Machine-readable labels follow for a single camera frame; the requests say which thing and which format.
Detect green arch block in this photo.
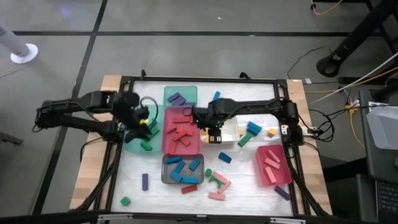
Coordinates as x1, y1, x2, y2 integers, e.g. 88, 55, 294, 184
208, 175, 223, 189

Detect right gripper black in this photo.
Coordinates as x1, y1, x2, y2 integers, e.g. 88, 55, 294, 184
198, 108, 227, 144

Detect large teal plastic bin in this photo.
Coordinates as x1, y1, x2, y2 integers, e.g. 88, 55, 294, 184
124, 105, 165, 154

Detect black pole stand round base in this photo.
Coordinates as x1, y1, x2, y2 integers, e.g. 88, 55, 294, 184
316, 0, 398, 78

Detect dark side table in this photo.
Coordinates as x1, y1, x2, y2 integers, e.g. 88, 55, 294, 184
359, 89, 398, 224

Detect chunky blue block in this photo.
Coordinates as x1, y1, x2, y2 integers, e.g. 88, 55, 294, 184
218, 152, 233, 164

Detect right gripper black cable loop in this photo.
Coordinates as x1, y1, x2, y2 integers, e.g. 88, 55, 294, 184
182, 105, 200, 125

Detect silver aluminium bar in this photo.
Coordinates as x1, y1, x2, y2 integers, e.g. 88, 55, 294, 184
98, 213, 133, 222
269, 217, 307, 224

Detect black keyboard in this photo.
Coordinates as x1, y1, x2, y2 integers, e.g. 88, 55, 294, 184
375, 180, 398, 215

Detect gray plastic tote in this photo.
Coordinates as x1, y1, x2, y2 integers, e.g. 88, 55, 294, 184
366, 105, 398, 151

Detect black power strip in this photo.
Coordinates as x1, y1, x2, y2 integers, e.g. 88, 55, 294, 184
338, 76, 374, 85

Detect deep red plastic bin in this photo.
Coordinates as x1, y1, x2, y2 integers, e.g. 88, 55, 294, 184
255, 143, 293, 187

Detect black diagonal frame braces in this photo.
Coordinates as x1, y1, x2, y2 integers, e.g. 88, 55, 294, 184
284, 146, 332, 217
70, 141, 125, 212

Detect gray translucent plastic bin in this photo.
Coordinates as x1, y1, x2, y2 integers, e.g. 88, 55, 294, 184
161, 153, 205, 185

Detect right arm black cables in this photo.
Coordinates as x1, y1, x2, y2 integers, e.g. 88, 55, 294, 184
306, 104, 374, 144

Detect white cable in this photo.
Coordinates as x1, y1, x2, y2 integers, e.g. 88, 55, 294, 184
307, 52, 398, 105

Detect gripper black cable loop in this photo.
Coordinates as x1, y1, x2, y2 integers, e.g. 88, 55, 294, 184
182, 105, 200, 125
139, 96, 159, 125

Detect white pole stand round base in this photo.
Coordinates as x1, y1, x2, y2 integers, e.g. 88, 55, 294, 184
0, 24, 40, 65

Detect white plastic bin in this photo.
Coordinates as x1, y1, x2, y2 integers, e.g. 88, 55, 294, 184
200, 115, 240, 144

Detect black floor cable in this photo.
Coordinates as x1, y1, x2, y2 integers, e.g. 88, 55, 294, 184
286, 45, 333, 80

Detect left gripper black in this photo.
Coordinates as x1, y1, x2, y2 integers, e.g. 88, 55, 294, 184
113, 91, 156, 144

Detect large pink-red plastic bin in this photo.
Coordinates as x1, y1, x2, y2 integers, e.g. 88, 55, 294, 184
161, 106, 201, 156

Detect pink rectangular block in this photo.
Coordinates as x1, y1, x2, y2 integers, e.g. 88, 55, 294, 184
217, 180, 232, 195
267, 149, 281, 164
208, 192, 226, 202
264, 157, 281, 170
212, 171, 229, 185
264, 166, 278, 184

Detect long green block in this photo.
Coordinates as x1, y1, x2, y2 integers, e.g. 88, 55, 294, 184
238, 132, 256, 148

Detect left gripper black cable loop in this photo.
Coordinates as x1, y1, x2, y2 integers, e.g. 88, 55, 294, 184
139, 96, 159, 125

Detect yellow cable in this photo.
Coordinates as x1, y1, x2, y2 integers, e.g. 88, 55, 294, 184
310, 0, 343, 16
304, 67, 398, 94
344, 105, 366, 150

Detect black floor object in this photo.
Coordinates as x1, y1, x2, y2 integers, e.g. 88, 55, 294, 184
0, 132, 24, 146

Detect small teal plastic bin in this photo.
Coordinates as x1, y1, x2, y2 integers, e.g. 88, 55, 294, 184
163, 85, 198, 108

